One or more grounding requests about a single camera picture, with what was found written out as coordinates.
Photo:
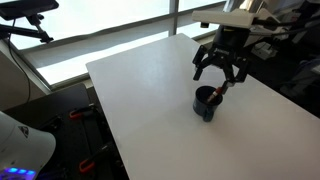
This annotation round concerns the dark blue ceramic mug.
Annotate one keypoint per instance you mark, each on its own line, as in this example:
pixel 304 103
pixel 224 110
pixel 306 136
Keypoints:
pixel 202 107

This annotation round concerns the black camera arm mount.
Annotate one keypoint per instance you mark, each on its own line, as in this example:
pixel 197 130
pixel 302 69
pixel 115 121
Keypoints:
pixel 34 20

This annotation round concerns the red marker pen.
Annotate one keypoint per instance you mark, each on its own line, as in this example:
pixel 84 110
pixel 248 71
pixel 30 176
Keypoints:
pixel 214 94

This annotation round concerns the black orange clamp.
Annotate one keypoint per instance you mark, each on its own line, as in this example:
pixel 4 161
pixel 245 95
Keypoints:
pixel 81 112
pixel 92 161

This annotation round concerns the black camera on mount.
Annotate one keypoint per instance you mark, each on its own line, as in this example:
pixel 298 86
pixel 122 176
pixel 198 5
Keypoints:
pixel 23 8

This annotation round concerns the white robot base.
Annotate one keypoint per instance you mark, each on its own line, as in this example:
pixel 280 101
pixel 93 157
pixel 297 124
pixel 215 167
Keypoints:
pixel 24 151

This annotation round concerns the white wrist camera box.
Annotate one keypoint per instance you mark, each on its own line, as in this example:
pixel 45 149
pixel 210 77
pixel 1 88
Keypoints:
pixel 239 18

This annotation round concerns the black orange clamp far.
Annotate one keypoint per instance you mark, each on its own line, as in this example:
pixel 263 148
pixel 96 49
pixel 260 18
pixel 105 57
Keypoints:
pixel 81 112

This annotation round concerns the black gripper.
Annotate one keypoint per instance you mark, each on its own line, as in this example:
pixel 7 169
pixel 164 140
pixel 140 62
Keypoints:
pixel 224 53

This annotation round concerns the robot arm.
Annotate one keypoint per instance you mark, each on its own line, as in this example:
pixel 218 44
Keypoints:
pixel 273 29

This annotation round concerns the black orange clamp near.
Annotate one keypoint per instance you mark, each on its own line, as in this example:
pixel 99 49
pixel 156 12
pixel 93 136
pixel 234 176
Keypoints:
pixel 92 161

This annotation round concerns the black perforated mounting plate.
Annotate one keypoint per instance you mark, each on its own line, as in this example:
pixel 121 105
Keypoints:
pixel 76 141

